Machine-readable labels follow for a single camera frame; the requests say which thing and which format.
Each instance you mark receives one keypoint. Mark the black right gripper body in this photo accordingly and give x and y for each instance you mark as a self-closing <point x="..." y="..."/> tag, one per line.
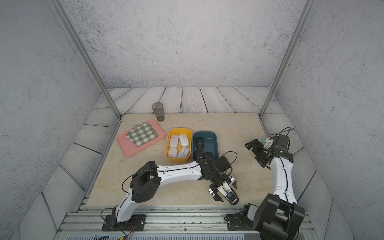
<point x="261" y="153"/>

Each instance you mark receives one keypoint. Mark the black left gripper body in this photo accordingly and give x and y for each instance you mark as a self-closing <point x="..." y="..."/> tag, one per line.
<point x="218" y="179"/>

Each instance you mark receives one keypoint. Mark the black mouse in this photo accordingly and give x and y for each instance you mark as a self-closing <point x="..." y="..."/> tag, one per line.
<point x="199" y="143"/>
<point x="198" y="154"/>
<point x="209" y="156"/>

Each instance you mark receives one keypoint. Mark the white mouse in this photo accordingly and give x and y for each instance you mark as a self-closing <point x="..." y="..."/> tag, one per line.
<point x="174" y="141"/>
<point x="184" y="140"/>
<point x="173" y="153"/>
<point x="184" y="153"/>

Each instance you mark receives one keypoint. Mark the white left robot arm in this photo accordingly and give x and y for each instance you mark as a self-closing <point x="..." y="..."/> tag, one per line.
<point x="148" y="179"/>

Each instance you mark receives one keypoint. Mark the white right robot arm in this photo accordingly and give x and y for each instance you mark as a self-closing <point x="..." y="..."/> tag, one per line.
<point x="278" y="217"/>

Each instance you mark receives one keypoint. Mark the teal plastic storage box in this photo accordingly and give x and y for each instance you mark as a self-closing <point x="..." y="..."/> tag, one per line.
<point x="211" y="142"/>

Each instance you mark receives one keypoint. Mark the yellow plastic storage box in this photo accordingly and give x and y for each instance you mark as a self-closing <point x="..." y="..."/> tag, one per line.
<point x="178" y="131"/>

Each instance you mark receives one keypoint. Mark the green checked cloth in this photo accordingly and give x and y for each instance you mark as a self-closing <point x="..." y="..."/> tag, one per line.
<point x="141" y="134"/>

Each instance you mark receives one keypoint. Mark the grey translucent cup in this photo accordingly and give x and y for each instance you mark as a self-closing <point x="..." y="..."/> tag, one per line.
<point x="158" y="109"/>

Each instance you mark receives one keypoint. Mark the pink plastic tray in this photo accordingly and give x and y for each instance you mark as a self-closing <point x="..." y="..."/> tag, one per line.
<point x="130" y="149"/>

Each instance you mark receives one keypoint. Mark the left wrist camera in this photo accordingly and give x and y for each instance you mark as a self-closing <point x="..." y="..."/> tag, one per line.
<point x="229" y="194"/>

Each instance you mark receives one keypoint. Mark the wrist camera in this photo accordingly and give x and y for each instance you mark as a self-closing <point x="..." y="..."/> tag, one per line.
<point x="229" y="194"/>
<point x="279" y="142"/>

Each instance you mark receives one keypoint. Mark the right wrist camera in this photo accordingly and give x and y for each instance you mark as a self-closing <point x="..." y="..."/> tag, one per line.
<point x="279" y="142"/>

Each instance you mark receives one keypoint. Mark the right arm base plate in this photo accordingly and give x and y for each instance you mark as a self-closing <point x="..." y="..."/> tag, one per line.
<point x="243" y="220"/>

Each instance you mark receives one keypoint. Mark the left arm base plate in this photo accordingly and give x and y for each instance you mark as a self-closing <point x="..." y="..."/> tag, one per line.
<point x="135" y="224"/>

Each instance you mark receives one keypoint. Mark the aluminium frame post right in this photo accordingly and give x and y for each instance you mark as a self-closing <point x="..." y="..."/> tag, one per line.
<point x="308" y="7"/>

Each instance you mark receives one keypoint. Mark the aluminium frame post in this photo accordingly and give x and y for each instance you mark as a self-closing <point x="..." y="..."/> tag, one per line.
<point x="70" y="30"/>
<point x="308" y="7"/>

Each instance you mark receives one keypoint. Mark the aluminium frame post left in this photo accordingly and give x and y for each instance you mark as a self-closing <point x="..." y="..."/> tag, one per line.
<point x="70" y="30"/>

